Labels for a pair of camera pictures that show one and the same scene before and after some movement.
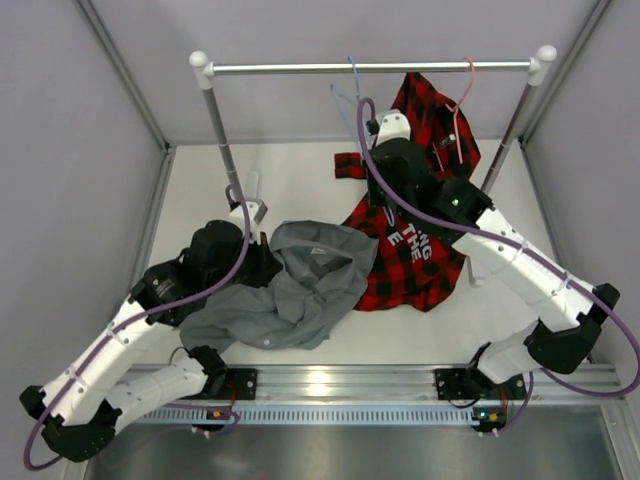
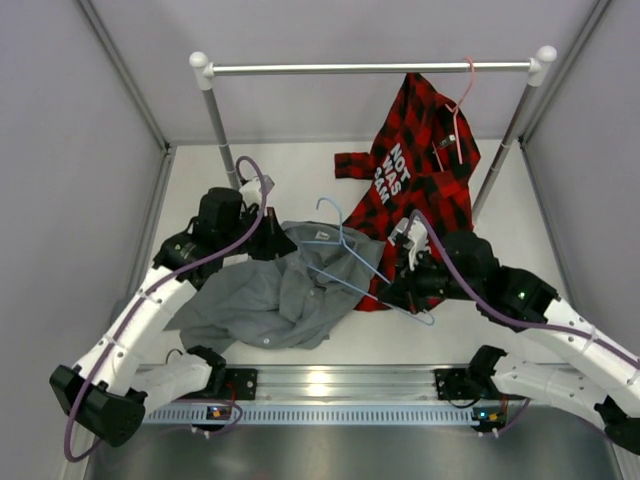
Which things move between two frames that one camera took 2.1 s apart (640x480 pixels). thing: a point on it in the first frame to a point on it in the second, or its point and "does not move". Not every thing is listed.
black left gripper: [267, 265] to [276, 240]
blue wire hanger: [345, 119] to [343, 241]
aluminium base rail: [406, 384] does not move
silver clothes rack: [203, 73] does not move
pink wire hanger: [454, 109] does not move
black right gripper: [374, 196] to [404, 290]
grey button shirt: [323, 280] does not move
